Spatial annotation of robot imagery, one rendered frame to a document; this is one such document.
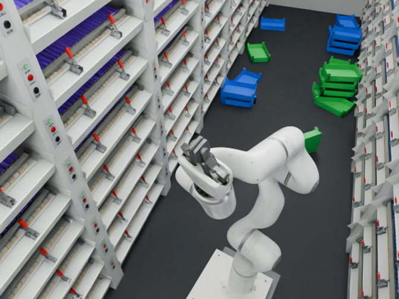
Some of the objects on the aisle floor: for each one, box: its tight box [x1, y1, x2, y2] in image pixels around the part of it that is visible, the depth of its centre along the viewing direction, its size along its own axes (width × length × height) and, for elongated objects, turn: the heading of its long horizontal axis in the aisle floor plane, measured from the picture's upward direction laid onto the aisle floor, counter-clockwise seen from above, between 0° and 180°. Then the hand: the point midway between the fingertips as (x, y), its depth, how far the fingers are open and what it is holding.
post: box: [188, 0, 204, 133], centre depth 222 cm, size 20×9×174 cm, turn 70°
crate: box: [303, 127, 323, 154], centre depth 256 cm, size 8×30×20 cm, turn 114°
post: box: [0, 0, 124, 290], centre depth 131 cm, size 20×9×174 cm, turn 70°
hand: (199, 149), depth 55 cm, fingers closed
